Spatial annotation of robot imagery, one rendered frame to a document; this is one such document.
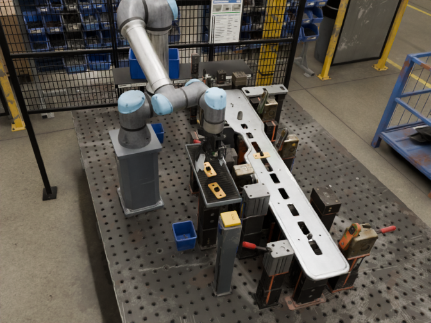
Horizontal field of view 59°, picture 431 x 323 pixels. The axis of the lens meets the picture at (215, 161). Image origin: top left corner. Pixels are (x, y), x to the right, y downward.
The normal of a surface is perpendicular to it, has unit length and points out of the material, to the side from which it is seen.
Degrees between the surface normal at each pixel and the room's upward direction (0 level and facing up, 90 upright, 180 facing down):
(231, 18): 90
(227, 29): 90
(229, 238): 90
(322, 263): 0
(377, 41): 91
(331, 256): 0
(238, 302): 0
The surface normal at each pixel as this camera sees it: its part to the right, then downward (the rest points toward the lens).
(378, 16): 0.33, 0.63
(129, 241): 0.06, -0.77
